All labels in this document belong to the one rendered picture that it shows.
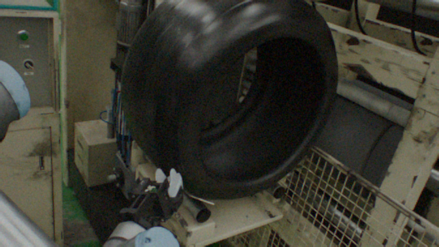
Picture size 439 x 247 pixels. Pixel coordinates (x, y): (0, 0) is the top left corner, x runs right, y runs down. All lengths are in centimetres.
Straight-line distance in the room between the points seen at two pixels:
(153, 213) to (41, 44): 88
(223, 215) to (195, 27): 63
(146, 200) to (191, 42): 34
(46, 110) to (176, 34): 83
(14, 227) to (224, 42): 51
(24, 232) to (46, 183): 113
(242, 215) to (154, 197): 51
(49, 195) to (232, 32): 116
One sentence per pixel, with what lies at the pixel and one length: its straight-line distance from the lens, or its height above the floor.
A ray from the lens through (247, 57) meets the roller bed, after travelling 154.
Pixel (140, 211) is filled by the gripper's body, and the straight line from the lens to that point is 76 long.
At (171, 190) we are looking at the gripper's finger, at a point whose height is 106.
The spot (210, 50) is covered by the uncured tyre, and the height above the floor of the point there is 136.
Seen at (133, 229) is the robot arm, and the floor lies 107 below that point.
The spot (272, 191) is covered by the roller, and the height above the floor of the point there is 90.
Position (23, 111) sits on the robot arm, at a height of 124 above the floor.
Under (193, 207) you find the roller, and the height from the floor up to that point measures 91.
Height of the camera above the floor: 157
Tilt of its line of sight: 25 degrees down
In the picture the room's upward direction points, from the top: 10 degrees clockwise
